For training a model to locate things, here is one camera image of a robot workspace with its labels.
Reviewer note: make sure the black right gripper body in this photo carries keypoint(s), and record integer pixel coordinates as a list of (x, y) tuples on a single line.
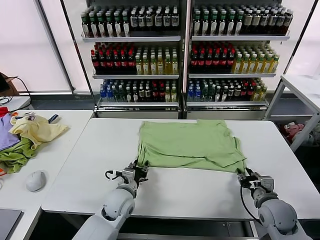
[(253, 187)]

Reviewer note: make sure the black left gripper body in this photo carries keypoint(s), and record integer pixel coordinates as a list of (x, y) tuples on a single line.
[(140, 175)]

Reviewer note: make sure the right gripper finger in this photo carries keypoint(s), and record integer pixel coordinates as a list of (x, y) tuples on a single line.
[(253, 177), (241, 180)]

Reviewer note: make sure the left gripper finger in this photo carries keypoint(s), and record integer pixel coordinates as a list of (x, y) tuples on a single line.
[(134, 165), (145, 167)]

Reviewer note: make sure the light green t-shirt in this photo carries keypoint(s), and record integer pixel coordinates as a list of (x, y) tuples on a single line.
[(190, 142)]

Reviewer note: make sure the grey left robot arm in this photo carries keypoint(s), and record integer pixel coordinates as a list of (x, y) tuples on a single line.
[(117, 202)]

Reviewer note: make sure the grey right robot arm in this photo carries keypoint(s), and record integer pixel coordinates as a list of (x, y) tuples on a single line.
[(277, 215)]

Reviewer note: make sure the black beverage display shelf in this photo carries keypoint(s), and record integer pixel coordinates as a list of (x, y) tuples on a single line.
[(137, 113), (225, 113)]

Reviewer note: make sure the grey metal shelf board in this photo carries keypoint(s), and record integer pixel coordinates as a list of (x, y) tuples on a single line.
[(137, 103), (225, 103), (240, 38), (232, 75), (135, 76), (130, 39)]

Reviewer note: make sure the pink plush toy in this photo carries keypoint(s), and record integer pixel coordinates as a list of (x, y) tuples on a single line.
[(292, 128)]

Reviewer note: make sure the small white cap bottle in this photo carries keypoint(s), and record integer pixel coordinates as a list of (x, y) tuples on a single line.
[(224, 94), (128, 95), (218, 94), (135, 95)]

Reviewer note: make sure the small white label bottle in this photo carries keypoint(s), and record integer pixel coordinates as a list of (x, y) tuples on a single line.
[(237, 93), (141, 95), (231, 93), (148, 95)]

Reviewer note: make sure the white grey plush toy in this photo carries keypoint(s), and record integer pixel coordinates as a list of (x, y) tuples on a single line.
[(312, 138)]

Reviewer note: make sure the small green soda bottle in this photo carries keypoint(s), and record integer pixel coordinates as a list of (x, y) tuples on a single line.
[(205, 93), (212, 93), (115, 95), (122, 95)]

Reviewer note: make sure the small cola bottle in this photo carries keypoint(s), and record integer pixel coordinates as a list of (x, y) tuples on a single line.
[(250, 92), (244, 92), (161, 93), (155, 93)]

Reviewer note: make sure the small blue water bottle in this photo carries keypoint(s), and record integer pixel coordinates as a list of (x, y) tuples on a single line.
[(109, 95), (103, 95), (197, 94), (190, 94)]

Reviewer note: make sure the small yellow drink bottle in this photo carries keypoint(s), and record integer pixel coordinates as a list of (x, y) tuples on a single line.
[(256, 94), (263, 94), (173, 95), (168, 95)]

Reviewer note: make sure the blue striped cloth item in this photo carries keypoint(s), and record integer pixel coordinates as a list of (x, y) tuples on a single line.
[(53, 118)]

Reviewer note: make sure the white computer mouse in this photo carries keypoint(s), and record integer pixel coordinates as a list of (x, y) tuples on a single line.
[(36, 181)]

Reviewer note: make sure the pale yellow garment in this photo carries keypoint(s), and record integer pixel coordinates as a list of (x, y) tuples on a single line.
[(40, 130)]

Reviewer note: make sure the red label cola bottle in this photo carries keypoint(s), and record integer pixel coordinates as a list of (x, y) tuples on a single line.
[(101, 62), (231, 62), (201, 62), (123, 62), (131, 62), (193, 62), (94, 62), (109, 62), (223, 62), (208, 62), (216, 62), (116, 62)]

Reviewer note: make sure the white printed cloth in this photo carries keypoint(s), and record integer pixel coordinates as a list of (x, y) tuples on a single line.
[(30, 116)]

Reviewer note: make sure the lime green garment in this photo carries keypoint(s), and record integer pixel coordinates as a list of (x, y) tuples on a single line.
[(15, 156)]

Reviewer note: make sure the purple garment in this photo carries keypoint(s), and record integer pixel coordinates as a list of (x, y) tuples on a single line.
[(6, 135)]

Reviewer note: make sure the orange object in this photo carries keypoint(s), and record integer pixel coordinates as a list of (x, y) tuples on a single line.
[(1, 172)]

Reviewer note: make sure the dark grey tablet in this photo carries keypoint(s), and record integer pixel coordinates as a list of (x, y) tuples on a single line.
[(8, 222)]

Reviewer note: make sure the green cap dark bottle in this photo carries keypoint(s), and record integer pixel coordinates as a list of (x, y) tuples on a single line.
[(205, 25), (94, 26), (126, 26), (85, 26), (222, 25), (238, 25), (213, 25), (230, 25), (118, 26), (109, 26), (101, 26), (197, 25)]

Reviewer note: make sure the red garment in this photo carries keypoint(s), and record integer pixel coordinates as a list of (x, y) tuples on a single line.
[(3, 110)]

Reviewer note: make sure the white label dark bottle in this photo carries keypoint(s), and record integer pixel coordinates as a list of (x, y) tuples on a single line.
[(134, 21), (149, 21), (158, 20), (175, 20), (167, 20), (141, 21)]

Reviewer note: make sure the brown cardboard box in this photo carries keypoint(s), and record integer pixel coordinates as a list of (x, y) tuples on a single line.
[(12, 78)]

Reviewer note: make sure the beige label dark bottle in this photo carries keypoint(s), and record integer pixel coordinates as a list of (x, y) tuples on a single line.
[(255, 21), (247, 21)]

